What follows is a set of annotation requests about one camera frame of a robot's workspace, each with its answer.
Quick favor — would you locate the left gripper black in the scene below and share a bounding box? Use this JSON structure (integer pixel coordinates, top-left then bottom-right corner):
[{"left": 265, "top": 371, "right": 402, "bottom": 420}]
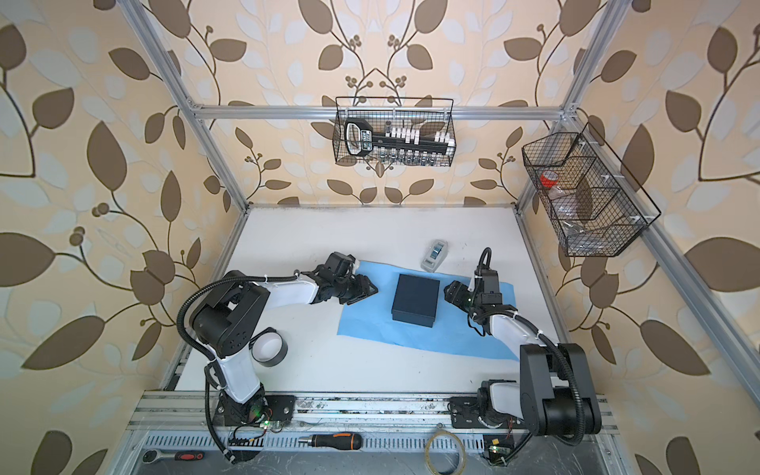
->
[{"left": 332, "top": 272, "right": 381, "bottom": 302}]

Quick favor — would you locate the light blue wrapping paper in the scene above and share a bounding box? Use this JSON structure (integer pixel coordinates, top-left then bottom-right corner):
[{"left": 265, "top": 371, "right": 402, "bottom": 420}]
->
[{"left": 338, "top": 261, "right": 519, "bottom": 360}]

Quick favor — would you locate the dark navy gift box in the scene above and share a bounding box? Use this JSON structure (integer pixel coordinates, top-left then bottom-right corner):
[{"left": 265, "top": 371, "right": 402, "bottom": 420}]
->
[{"left": 391, "top": 274, "right": 441, "bottom": 328}]

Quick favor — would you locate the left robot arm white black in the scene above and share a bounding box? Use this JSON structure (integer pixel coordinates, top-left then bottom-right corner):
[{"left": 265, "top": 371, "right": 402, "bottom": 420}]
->
[{"left": 176, "top": 253, "right": 378, "bottom": 424}]

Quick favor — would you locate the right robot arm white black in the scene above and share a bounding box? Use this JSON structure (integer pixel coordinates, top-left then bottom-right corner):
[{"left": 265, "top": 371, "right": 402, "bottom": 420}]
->
[{"left": 445, "top": 268, "right": 603, "bottom": 447}]

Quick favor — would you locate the grey tape dispenser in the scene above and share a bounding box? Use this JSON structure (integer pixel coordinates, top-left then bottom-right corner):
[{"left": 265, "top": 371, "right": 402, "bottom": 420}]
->
[{"left": 421, "top": 239, "right": 449, "bottom": 273}]

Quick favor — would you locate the black orange screwdriver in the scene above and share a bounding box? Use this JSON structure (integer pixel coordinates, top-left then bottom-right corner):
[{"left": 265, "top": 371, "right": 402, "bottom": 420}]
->
[{"left": 298, "top": 433, "right": 363, "bottom": 451}]

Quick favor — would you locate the clear tape roll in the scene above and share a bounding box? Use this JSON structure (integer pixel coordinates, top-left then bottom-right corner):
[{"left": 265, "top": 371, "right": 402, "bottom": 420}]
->
[{"left": 424, "top": 427, "right": 467, "bottom": 475}]

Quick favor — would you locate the grey duct tape roll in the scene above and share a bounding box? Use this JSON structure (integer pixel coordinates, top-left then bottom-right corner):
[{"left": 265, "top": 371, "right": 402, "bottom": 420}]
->
[{"left": 249, "top": 332, "right": 288, "bottom": 367}]

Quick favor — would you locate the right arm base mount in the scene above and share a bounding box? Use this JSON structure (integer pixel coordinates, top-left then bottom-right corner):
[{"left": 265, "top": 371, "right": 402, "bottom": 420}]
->
[{"left": 446, "top": 396, "right": 526, "bottom": 431}]

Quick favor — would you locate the black socket set rail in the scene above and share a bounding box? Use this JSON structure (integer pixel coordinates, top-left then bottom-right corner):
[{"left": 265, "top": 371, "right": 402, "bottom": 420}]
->
[{"left": 342, "top": 119, "right": 456, "bottom": 158}]

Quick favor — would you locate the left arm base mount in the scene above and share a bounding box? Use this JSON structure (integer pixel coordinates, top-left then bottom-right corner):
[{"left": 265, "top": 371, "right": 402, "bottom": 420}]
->
[{"left": 212, "top": 393, "right": 297, "bottom": 427}]

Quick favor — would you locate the back wire basket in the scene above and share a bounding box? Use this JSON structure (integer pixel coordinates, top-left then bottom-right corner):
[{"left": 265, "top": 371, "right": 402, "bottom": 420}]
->
[{"left": 332, "top": 95, "right": 457, "bottom": 167}]

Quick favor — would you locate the wire basket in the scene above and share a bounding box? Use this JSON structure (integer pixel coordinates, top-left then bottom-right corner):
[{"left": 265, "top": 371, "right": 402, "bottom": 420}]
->
[
  {"left": 332, "top": 95, "right": 457, "bottom": 167},
  {"left": 522, "top": 123, "right": 661, "bottom": 257}
]

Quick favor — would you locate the right wire basket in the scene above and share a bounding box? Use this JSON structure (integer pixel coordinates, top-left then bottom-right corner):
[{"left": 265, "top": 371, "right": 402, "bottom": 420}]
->
[{"left": 522, "top": 123, "right": 661, "bottom": 257}]

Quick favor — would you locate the red handled ratchet wrench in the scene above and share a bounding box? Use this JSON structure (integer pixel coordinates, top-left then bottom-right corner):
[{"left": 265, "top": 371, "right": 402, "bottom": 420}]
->
[{"left": 142, "top": 449, "right": 205, "bottom": 464}]

